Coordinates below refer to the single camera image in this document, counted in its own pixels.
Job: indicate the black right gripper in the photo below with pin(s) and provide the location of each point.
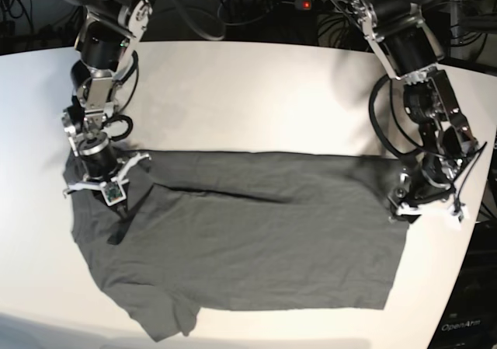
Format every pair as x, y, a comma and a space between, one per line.
98, 158

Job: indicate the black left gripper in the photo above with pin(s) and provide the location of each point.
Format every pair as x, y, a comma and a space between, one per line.
425, 181

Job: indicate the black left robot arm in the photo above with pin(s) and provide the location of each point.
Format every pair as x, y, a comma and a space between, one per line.
397, 33

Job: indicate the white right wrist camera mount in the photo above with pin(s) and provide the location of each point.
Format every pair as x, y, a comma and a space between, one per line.
112, 190

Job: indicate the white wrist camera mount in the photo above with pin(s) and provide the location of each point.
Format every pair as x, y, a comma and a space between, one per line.
452, 216
112, 190

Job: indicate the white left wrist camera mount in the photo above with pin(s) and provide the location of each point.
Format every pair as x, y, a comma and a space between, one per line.
452, 216

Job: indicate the grey T-shirt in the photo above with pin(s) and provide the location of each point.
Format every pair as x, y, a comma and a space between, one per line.
243, 232

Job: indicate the black power strip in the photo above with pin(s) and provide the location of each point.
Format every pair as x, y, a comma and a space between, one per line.
314, 5

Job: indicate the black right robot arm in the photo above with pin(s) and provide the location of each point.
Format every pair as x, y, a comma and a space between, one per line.
106, 43

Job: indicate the black OpenArm base box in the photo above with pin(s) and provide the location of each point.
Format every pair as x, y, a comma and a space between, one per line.
469, 319

